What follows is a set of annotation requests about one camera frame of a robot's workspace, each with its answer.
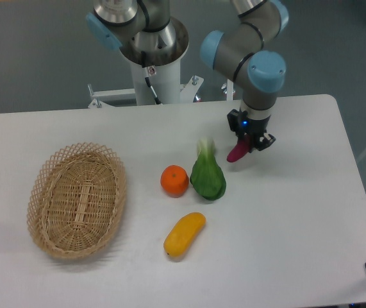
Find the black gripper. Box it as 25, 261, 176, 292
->
227, 109, 276, 151

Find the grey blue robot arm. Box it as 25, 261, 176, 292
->
86, 1, 288, 154

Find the green bok choy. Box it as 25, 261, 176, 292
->
190, 138, 226, 201

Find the orange tangerine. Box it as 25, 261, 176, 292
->
160, 165, 189, 197

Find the yellow mango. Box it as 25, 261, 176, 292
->
163, 212, 206, 258

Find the woven wicker basket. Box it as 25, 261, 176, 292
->
26, 142, 127, 260

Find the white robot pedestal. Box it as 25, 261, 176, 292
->
87, 15, 204, 108

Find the black cable on pedestal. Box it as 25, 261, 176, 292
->
140, 50, 163, 105

